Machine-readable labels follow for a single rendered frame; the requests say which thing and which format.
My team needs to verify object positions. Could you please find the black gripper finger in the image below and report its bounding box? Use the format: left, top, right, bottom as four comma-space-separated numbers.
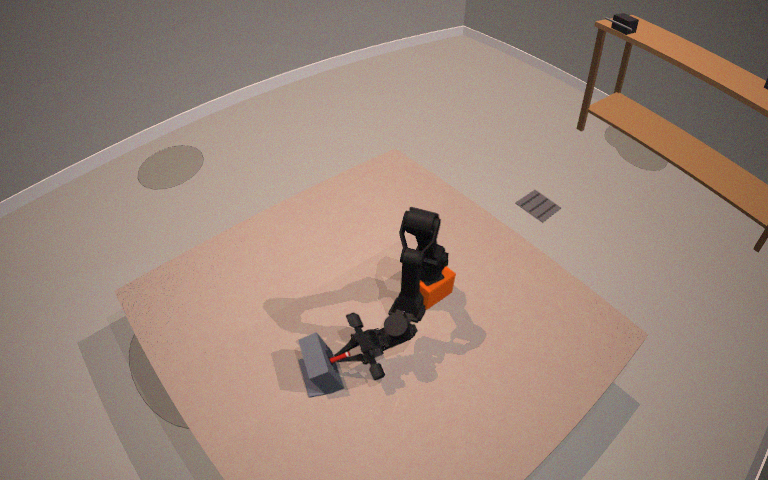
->
334, 334, 360, 357
337, 354, 366, 364

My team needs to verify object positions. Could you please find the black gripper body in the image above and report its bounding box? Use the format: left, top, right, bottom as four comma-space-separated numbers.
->
346, 313, 395, 380

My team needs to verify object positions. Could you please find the grey flat panel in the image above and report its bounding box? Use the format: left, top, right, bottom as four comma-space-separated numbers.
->
298, 333, 345, 398

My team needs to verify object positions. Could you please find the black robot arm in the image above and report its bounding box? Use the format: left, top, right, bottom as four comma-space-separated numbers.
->
356, 207, 449, 358

